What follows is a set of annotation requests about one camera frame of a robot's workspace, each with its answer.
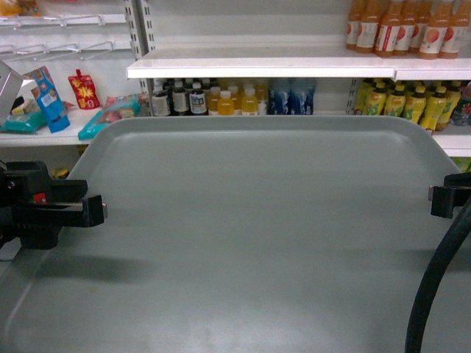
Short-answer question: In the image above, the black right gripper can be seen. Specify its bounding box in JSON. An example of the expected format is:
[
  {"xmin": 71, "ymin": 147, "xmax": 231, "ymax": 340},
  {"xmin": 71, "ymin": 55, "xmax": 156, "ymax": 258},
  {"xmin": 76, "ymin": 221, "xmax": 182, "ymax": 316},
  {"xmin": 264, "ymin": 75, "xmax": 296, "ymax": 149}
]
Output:
[{"xmin": 428, "ymin": 172, "xmax": 471, "ymax": 218}]

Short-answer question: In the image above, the red snack pouch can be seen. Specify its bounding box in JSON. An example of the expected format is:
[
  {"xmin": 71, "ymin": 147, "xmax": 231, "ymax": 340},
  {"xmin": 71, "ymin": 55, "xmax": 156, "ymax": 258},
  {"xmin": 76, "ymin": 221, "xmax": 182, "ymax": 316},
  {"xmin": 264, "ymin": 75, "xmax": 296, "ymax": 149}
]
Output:
[{"xmin": 68, "ymin": 69, "xmax": 101, "ymax": 110}]

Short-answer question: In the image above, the dark tea bottle left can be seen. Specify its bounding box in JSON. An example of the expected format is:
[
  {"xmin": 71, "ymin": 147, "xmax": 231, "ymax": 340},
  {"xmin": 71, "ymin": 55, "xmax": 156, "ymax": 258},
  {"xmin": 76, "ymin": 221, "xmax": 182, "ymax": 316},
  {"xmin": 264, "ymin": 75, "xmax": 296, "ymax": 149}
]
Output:
[{"xmin": 152, "ymin": 85, "xmax": 171, "ymax": 116}]

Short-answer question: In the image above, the dark tea bottle middle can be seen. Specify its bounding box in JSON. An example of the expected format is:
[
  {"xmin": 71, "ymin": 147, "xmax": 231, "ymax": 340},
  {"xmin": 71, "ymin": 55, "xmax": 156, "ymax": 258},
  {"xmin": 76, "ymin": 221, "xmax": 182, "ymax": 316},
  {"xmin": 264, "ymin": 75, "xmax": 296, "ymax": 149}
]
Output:
[{"xmin": 172, "ymin": 80, "xmax": 190, "ymax": 115}]

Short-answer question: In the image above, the orange juice bottle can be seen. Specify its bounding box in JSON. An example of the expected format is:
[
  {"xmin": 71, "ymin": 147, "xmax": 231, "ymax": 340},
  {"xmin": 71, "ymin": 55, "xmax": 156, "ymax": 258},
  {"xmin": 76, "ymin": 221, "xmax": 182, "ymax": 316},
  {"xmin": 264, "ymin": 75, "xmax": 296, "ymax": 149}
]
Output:
[
  {"xmin": 418, "ymin": 0, "xmax": 453, "ymax": 60},
  {"xmin": 374, "ymin": 0, "xmax": 403, "ymax": 58}
]

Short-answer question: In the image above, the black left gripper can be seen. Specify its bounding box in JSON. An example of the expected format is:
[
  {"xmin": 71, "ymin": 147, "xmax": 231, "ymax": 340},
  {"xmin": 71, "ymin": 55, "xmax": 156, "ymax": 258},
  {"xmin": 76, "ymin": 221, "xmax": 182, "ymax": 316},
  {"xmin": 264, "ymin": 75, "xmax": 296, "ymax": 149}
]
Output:
[{"xmin": 1, "ymin": 161, "xmax": 107, "ymax": 250}]

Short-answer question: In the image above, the teal snack package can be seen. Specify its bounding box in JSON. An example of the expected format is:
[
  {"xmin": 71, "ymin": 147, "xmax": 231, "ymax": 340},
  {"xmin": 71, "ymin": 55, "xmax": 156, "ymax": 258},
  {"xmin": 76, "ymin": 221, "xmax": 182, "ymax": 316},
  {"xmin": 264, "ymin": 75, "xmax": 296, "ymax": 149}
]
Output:
[{"xmin": 77, "ymin": 94, "xmax": 141, "ymax": 140}]

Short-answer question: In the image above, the orange juice bottle left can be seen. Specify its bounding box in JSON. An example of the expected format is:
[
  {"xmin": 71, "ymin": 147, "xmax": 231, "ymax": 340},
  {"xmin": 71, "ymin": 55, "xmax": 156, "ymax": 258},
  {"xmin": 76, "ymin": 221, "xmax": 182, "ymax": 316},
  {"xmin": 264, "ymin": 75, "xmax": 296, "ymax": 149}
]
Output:
[{"xmin": 374, "ymin": 0, "xmax": 403, "ymax": 58}]

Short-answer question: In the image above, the black cable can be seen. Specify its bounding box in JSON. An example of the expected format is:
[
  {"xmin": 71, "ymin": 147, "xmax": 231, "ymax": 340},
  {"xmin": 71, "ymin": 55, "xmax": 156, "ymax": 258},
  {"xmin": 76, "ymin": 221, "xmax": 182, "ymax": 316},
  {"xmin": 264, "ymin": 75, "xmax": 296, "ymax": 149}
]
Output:
[{"xmin": 404, "ymin": 202, "xmax": 471, "ymax": 353}]

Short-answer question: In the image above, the yellow juice bottle right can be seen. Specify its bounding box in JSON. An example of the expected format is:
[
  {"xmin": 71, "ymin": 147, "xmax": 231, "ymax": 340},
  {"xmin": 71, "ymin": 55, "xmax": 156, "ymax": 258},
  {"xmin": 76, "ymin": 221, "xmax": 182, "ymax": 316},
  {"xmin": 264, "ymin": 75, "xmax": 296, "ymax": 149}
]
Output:
[{"xmin": 241, "ymin": 87, "xmax": 258, "ymax": 116}]

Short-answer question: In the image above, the blue drink bottle right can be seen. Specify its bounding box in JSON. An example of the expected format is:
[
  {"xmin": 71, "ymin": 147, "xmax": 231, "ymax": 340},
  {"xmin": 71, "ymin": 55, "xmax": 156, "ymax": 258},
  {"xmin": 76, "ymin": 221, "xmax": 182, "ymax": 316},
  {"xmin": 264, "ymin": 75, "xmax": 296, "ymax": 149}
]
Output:
[{"xmin": 290, "ymin": 78, "xmax": 316, "ymax": 115}]

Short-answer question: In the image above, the yellow juice bottle back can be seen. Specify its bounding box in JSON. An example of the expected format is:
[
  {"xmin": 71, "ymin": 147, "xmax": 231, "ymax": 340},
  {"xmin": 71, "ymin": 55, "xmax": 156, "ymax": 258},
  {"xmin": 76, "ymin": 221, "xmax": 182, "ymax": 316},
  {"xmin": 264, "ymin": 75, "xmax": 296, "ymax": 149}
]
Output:
[{"xmin": 208, "ymin": 86, "xmax": 221, "ymax": 115}]

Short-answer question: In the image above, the white slotted shelf upright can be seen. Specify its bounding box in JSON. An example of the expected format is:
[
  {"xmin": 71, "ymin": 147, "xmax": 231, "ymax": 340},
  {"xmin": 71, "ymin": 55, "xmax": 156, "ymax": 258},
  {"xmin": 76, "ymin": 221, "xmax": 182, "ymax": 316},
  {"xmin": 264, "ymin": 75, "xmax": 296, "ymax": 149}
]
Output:
[{"xmin": 123, "ymin": 0, "xmax": 149, "ymax": 60}]

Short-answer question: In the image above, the dark tea bottle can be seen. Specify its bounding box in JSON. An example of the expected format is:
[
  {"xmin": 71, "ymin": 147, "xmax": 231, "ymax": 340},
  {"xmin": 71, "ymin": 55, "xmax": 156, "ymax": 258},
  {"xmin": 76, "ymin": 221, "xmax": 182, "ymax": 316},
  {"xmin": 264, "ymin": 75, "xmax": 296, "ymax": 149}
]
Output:
[
  {"xmin": 152, "ymin": 85, "xmax": 171, "ymax": 116},
  {"xmin": 189, "ymin": 82, "xmax": 208, "ymax": 115},
  {"xmin": 172, "ymin": 80, "xmax": 190, "ymax": 115}
]

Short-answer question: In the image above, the yellow juice bottle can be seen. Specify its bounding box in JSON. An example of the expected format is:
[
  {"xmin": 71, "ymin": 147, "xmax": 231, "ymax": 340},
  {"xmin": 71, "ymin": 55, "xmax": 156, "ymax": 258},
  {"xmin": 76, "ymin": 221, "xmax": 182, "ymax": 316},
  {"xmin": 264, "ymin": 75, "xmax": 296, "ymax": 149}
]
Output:
[
  {"xmin": 208, "ymin": 86, "xmax": 221, "ymax": 115},
  {"xmin": 218, "ymin": 90, "xmax": 235, "ymax": 116},
  {"xmin": 241, "ymin": 87, "xmax": 258, "ymax": 116}
]

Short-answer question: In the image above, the orange juice bottle right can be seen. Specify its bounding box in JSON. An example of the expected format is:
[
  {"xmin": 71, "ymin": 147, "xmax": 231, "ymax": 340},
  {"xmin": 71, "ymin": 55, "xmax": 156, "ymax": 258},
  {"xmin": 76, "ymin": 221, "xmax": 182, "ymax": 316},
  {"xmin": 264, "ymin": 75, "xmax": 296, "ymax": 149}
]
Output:
[{"xmin": 418, "ymin": 0, "xmax": 453, "ymax": 60}]

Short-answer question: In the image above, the blue drink bottle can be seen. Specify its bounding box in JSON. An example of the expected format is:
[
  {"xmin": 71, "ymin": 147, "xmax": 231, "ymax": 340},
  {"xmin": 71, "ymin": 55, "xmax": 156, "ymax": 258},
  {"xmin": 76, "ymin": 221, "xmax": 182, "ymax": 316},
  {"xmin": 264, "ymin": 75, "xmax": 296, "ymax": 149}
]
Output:
[
  {"xmin": 290, "ymin": 78, "xmax": 316, "ymax": 115},
  {"xmin": 268, "ymin": 78, "xmax": 291, "ymax": 115}
]

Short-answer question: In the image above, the yellow juice bottle front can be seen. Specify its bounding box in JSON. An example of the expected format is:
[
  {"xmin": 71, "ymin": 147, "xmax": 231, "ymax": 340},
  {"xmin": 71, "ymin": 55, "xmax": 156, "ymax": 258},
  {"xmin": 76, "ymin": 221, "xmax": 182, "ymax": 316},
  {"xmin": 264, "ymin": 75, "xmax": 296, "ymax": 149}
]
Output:
[{"xmin": 218, "ymin": 90, "xmax": 235, "ymax": 116}]

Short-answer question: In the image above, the white upper shelf board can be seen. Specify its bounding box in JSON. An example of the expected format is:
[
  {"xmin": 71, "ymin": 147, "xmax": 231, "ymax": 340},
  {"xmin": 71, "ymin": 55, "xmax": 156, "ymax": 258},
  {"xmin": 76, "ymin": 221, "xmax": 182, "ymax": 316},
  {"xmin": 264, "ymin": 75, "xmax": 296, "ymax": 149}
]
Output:
[{"xmin": 127, "ymin": 45, "xmax": 470, "ymax": 80}]

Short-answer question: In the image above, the blue drink bottle left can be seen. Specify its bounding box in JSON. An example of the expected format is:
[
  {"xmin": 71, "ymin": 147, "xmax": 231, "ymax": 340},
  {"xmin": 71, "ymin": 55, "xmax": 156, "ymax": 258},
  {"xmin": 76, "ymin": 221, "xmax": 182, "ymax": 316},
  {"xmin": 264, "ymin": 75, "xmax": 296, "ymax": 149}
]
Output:
[{"xmin": 268, "ymin": 78, "xmax": 291, "ymax": 115}]

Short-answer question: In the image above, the dark tea bottle right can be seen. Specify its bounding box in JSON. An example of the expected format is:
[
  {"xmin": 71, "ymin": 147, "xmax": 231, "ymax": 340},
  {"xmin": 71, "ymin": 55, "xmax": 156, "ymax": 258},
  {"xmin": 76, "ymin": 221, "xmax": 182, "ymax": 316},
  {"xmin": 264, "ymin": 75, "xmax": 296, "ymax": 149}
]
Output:
[{"xmin": 189, "ymin": 82, "xmax": 208, "ymax": 115}]

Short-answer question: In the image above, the blue snack bag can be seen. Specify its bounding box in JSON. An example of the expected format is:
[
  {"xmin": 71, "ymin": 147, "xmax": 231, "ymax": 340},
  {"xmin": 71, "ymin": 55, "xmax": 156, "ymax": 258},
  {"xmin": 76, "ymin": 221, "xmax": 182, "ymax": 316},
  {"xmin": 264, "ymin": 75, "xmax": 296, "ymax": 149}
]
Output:
[{"xmin": 24, "ymin": 66, "xmax": 70, "ymax": 133}]

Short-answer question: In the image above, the yellow lemon tea bottle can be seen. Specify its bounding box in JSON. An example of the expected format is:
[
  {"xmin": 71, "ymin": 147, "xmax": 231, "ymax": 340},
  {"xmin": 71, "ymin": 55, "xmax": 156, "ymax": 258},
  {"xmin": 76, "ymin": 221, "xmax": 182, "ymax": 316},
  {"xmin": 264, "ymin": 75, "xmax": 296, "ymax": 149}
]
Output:
[{"xmin": 403, "ymin": 85, "xmax": 426, "ymax": 124}]

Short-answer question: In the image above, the grey rectangular serving tray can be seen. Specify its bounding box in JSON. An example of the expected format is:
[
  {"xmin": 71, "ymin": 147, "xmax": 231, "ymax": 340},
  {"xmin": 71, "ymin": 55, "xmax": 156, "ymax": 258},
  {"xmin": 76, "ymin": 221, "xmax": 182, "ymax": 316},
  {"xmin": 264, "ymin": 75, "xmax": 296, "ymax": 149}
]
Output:
[{"xmin": 1, "ymin": 116, "xmax": 458, "ymax": 352}]

